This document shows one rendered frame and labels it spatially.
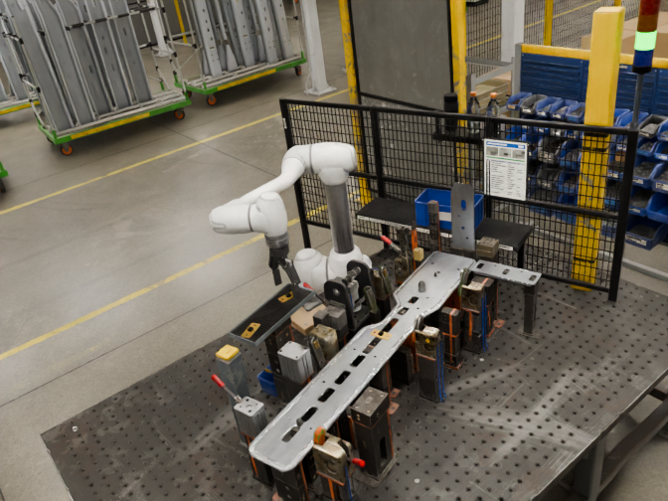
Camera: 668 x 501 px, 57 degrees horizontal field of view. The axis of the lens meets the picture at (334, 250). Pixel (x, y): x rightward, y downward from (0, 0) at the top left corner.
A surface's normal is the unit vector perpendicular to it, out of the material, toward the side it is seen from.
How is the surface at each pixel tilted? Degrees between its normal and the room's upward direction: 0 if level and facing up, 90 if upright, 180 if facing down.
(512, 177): 90
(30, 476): 0
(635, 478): 0
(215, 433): 0
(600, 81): 90
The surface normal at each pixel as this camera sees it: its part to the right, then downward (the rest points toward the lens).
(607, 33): -0.57, 0.47
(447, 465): -0.12, -0.86
